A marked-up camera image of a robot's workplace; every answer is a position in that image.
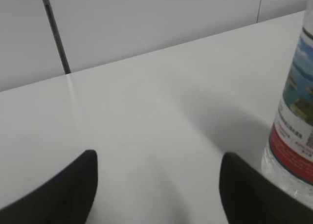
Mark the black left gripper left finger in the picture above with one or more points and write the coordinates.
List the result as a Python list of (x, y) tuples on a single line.
[(67, 198)]

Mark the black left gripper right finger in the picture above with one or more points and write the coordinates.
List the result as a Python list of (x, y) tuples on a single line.
[(249, 198)]

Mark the clear water bottle red label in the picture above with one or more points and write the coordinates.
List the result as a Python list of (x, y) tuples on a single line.
[(288, 156)]

